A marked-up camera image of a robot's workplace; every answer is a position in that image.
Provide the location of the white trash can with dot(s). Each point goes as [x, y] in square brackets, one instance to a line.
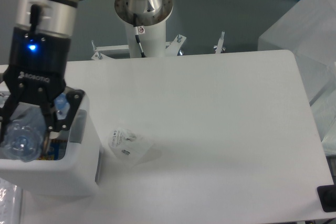
[74, 175]

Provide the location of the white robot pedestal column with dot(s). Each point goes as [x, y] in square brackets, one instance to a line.
[145, 25]

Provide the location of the blue yellow snack bag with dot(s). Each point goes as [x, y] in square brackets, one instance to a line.
[56, 151]

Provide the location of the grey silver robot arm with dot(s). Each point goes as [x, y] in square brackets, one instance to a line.
[51, 17]

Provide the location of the translucent plastic storage box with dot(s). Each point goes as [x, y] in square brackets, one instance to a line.
[308, 31]

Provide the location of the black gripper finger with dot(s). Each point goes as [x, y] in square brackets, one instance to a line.
[60, 112]
[16, 89]

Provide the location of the clear blue plastic bottle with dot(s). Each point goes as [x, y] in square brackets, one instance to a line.
[25, 134]

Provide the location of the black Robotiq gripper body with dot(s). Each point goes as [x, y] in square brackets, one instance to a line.
[36, 61]

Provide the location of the black device at table edge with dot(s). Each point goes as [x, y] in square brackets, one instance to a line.
[326, 195]

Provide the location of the clear plastic bag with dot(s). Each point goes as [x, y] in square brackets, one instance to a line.
[11, 199]

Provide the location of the silver wing bolt clamp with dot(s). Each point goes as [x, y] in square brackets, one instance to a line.
[219, 47]

